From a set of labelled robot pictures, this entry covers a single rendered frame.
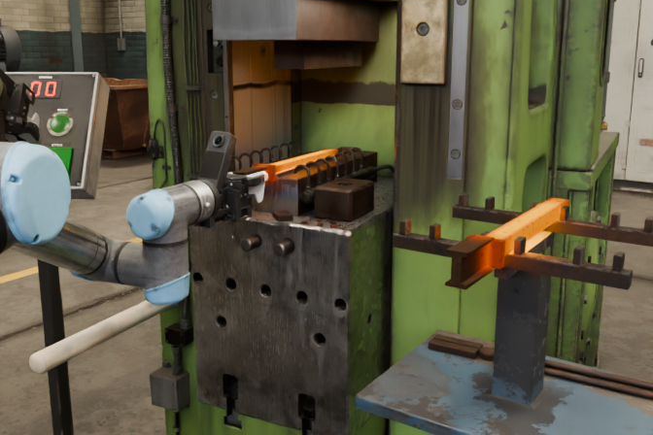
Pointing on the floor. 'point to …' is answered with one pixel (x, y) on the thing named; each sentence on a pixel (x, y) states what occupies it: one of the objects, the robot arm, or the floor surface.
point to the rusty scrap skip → (126, 118)
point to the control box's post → (59, 391)
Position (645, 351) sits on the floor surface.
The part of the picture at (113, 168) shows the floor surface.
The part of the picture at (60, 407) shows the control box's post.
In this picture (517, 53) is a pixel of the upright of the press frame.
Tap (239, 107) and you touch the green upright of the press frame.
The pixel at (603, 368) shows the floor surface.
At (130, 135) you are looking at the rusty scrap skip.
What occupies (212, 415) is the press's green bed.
